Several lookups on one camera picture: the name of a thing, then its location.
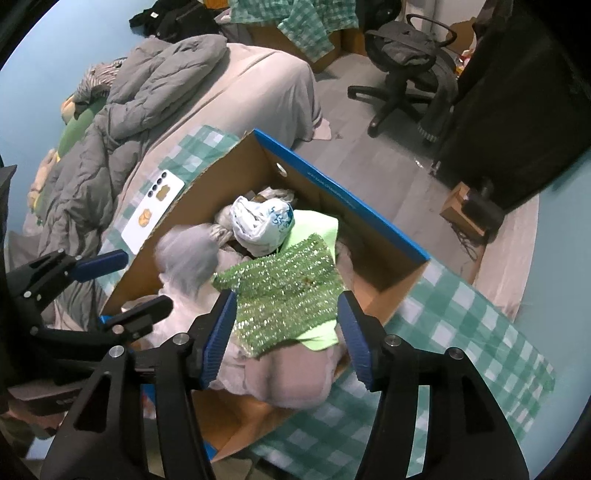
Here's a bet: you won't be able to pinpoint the large brown cardboard box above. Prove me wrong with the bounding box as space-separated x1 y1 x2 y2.
245 23 370 75

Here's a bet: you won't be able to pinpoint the grey quilted duvet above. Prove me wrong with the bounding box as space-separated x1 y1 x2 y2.
28 34 229 296

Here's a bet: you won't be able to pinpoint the black device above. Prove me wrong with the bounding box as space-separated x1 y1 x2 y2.
464 178 506 241

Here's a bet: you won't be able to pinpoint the bed with grey sheet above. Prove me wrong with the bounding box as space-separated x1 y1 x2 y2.
4 44 541 324

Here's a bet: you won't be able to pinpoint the green sequin top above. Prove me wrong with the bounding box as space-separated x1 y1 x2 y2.
213 210 345 358

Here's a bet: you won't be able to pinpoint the grey-pink sweatpants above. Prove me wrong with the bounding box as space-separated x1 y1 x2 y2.
245 323 347 409

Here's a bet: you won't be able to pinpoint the green checkered cloth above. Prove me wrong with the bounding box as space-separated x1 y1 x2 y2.
102 124 555 480

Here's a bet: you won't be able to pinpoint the black office chair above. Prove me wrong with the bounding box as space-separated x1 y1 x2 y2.
347 14 455 136

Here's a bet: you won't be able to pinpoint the black cable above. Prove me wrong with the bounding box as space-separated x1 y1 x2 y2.
455 226 481 261

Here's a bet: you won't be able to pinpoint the green checkered tablecloth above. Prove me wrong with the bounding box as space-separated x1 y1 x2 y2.
228 0 358 63

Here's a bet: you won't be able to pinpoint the large dark cloth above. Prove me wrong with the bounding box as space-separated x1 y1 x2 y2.
431 0 591 213

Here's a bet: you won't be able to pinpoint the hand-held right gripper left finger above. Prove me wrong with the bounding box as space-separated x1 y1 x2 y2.
41 290 238 480

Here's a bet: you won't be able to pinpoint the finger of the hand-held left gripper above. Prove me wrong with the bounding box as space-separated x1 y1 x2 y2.
7 249 129 330
98 295 174 347

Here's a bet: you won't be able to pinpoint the blue-rimmed cardboard box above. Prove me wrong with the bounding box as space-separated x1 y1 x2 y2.
98 129 431 462

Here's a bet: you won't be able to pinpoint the grey jacket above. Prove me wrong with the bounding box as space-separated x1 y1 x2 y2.
367 23 460 144

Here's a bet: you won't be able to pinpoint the white printed cloth bundle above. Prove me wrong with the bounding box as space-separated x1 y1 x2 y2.
230 195 296 258

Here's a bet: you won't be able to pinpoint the small brown cardboard box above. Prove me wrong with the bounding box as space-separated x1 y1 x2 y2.
440 181 490 245

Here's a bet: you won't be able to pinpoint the black clothes pile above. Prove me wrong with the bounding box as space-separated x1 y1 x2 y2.
129 0 222 42

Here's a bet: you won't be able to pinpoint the grey striped cloth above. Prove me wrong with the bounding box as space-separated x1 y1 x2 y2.
76 58 127 102

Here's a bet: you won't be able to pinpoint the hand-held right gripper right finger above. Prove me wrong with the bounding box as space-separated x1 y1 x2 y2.
336 292 529 480

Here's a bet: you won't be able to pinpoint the beige plush toy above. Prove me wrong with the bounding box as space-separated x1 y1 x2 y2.
27 148 61 210

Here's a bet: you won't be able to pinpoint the grey fluffy cloth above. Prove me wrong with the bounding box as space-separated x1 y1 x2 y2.
154 224 220 296

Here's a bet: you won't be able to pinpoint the white smartphone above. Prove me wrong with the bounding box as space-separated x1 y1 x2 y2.
121 171 185 254

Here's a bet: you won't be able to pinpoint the green pillow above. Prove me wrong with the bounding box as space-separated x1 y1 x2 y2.
58 99 107 155

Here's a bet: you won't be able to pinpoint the torn brown cardboard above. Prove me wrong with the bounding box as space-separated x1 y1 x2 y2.
450 18 476 56

